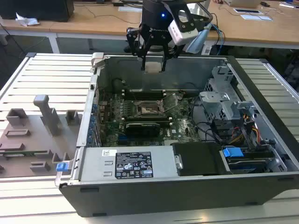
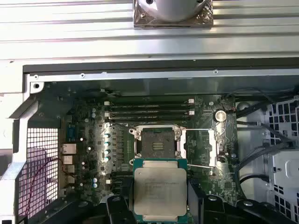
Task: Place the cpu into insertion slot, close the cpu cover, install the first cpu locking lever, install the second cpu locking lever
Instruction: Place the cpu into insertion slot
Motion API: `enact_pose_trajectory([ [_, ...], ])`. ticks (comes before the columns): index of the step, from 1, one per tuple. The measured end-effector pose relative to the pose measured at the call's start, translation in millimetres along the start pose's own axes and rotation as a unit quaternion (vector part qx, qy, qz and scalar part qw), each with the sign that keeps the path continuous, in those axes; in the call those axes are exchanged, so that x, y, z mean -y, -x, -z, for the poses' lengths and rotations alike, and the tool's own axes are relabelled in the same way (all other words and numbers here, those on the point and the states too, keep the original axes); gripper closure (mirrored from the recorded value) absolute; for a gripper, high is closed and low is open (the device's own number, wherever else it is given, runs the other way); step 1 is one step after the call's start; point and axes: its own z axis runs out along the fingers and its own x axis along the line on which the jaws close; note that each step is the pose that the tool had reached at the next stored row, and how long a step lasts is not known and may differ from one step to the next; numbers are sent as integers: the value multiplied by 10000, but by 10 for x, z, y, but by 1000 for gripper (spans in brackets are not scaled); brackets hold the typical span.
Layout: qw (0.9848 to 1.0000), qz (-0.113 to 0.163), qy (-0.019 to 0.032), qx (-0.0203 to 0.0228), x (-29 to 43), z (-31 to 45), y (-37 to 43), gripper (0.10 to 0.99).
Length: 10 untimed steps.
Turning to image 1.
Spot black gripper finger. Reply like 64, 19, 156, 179
127, 27, 154, 71
162, 37, 181, 72

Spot silver square CPU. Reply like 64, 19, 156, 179
145, 62, 162, 74

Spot metal socket cover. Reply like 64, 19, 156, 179
158, 92, 182, 113

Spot thin wire locking lever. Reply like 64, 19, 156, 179
127, 86, 139, 103

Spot black RAM slot bank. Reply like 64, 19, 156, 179
122, 88, 165, 100
123, 115, 173, 124

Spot CPU socket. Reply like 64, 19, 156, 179
136, 100, 165, 117

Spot black drive cover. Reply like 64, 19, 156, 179
171, 142, 225, 177

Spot white paper sheet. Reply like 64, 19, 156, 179
118, 6, 143, 12

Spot pale blue cloth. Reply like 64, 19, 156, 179
185, 23, 212, 53

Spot grey case latch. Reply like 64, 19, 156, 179
90, 52, 105, 73

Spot silver drive cage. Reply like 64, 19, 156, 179
198, 65, 257, 122

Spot green motherboard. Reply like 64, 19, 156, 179
97, 92, 201, 147

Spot black graphics card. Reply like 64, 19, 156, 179
125, 121, 162, 138

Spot white framed tablet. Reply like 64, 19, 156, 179
233, 7, 264, 14

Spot silver laptop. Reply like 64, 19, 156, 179
224, 0, 261, 7

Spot white paper sheets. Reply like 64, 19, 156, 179
240, 14, 273, 22

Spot black desktop box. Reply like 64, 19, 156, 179
0, 0, 75, 23

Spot crumpled white paper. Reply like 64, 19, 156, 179
15, 12, 40, 27

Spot blue disk carrier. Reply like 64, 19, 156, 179
221, 146, 276, 175

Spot black office chair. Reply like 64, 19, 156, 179
282, 55, 299, 84

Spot silver power supply unit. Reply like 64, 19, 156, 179
79, 147, 178, 182

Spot grey parts rack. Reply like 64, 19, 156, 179
0, 94, 82, 179

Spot blue plastic latch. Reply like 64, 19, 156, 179
57, 162, 72, 173

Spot black PC case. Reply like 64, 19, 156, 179
55, 52, 299, 218

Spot green RAM stick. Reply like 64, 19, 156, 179
4, 151, 49, 156

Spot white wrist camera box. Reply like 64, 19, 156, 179
168, 9, 198, 46

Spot blue cable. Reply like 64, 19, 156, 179
211, 23, 226, 56

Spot yellow red wire bundle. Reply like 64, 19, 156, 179
230, 114, 261, 144

